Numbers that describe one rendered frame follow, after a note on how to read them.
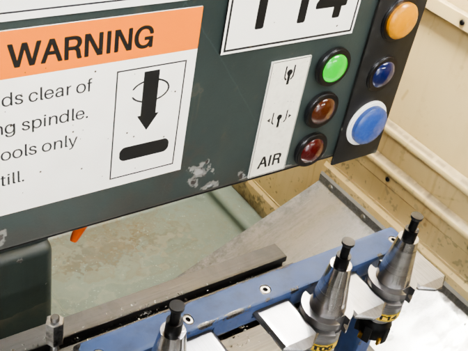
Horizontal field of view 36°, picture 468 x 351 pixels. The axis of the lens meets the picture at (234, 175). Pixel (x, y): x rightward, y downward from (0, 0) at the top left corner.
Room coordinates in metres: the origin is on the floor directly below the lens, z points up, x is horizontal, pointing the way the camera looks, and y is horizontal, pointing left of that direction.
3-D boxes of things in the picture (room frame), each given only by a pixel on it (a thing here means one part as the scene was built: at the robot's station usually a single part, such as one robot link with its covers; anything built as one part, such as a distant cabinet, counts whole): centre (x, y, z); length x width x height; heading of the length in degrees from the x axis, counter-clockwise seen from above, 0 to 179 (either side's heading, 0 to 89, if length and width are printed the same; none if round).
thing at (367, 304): (0.65, -0.18, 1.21); 0.07 x 0.05 x 0.01; 41
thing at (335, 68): (0.41, -0.05, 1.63); 0.02 x 0.01 x 0.02; 131
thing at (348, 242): (0.62, -0.14, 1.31); 0.02 x 0.02 x 0.03
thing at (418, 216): (0.69, -0.22, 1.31); 0.02 x 0.02 x 0.03
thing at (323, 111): (0.41, -0.05, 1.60); 0.02 x 0.01 x 0.02; 131
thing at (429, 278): (0.73, -0.26, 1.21); 0.07 x 0.05 x 0.01; 41
